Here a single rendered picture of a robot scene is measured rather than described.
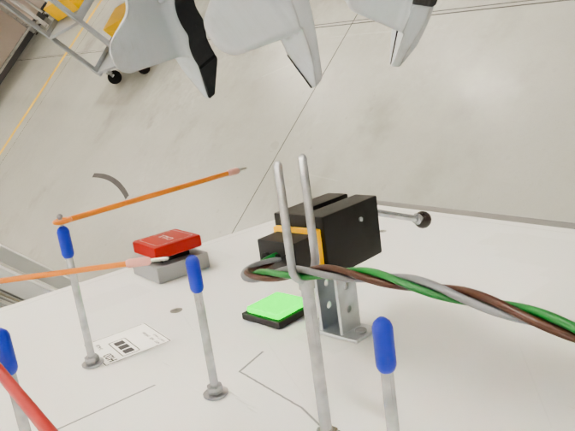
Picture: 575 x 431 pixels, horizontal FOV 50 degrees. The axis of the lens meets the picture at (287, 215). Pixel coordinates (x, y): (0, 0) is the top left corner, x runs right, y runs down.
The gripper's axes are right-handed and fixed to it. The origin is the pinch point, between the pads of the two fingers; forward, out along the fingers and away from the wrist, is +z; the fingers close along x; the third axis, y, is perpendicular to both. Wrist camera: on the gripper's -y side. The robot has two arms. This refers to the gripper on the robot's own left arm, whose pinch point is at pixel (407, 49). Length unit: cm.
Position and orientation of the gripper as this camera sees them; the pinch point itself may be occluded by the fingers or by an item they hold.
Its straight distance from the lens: 48.4
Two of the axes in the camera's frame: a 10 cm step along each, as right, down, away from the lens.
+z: -1.2, 8.8, 4.6
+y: -9.9, -1.0, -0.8
